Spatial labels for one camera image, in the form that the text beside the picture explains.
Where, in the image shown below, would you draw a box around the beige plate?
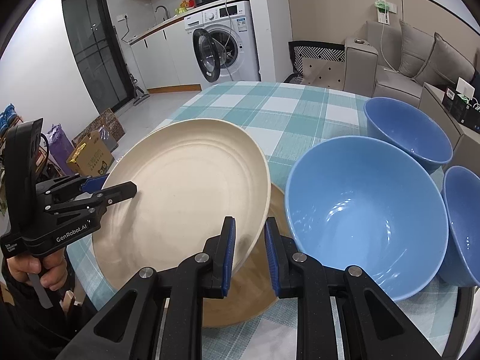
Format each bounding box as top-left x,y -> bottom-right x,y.
202,183 -> 290,328
92,119 -> 271,289

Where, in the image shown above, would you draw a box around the large blue bowl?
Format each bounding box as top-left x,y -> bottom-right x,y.
285,136 -> 448,302

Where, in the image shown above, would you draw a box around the kitchen counter cabinets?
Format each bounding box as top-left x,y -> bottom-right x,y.
131,19 -> 204,93

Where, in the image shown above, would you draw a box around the person's left hand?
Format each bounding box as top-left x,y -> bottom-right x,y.
7,249 -> 68,291

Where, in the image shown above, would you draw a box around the cardboard box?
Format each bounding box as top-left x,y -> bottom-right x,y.
66,131 -> 114,176

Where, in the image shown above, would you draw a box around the white washing machine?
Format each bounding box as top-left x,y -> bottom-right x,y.
184,0 -> 260,89

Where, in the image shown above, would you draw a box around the black faucet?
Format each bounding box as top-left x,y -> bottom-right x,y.
154,5 -> 170,21

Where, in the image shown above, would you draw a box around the grey bedside cabinet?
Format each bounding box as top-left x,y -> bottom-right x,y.
419,83 -> 480,176

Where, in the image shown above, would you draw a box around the black storage box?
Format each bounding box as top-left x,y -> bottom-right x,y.
442,88 -> 480,133

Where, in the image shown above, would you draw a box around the folded patterned chair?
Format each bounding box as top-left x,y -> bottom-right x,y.
285,41 -> 345,90

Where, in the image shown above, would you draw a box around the white box on cabinet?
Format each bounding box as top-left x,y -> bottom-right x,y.
456,77 -> 475,99

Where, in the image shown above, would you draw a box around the grey sofa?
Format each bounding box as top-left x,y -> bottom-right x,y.
343,20 -> 480,100

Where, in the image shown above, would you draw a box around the grey cushion right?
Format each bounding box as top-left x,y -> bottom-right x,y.
413,33 -> 475,86

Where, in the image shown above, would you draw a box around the grey cushion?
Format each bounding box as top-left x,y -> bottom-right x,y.
413,33 -> 475,86
399,20 -> 434,78

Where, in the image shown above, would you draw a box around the grey cushion left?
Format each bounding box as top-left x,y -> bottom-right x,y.
399,20 -> 434,78

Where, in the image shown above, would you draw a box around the wall socket with charger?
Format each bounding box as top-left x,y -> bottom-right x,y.
374,0 -> 397,25

